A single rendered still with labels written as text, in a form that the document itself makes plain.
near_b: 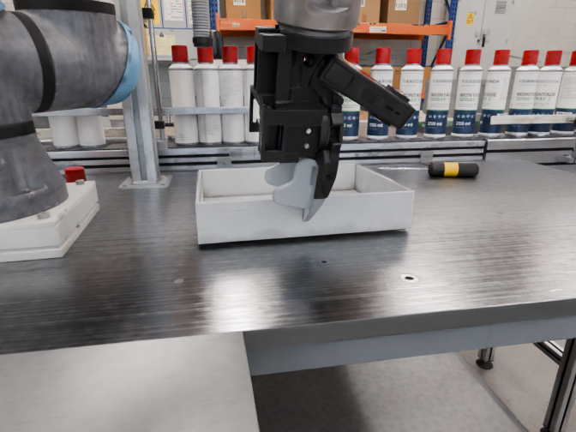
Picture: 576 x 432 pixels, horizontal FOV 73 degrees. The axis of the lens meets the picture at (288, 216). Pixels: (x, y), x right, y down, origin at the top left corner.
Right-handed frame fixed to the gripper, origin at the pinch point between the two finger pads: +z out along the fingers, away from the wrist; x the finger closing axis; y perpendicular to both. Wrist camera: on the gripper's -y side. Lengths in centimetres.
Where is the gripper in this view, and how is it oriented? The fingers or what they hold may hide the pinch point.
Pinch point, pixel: (309, 207)
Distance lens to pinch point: 47.5
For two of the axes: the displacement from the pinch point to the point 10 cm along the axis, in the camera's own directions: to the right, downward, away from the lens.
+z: -0.9, 8.0, 5.9
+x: 2.5, 5.9, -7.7
